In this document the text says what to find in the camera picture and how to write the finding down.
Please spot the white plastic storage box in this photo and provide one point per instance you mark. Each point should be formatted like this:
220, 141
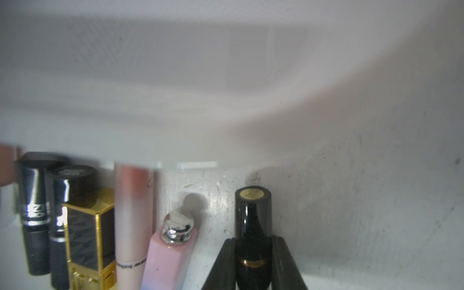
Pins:
176, 83

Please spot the black and gold square lipstick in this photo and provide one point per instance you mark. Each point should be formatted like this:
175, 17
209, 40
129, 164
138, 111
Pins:
90, 242

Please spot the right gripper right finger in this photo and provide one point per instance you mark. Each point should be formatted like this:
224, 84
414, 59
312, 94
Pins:
285, 273

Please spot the clear coral lipstick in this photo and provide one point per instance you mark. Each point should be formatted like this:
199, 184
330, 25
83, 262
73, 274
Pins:
8, 157

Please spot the black lipstick with text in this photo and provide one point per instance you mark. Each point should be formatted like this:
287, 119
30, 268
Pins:
33, 210

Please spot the pink lip gloss tube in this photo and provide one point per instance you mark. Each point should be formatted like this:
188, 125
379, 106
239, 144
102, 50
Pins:
133, 223

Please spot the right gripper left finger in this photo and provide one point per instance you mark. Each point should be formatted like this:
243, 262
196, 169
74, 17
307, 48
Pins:
223, 273

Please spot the black lipstick gold band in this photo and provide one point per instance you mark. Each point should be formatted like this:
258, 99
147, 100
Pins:
253, 227

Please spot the pink blue gradient lipstick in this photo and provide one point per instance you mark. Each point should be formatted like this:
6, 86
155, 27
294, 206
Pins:
170, 252

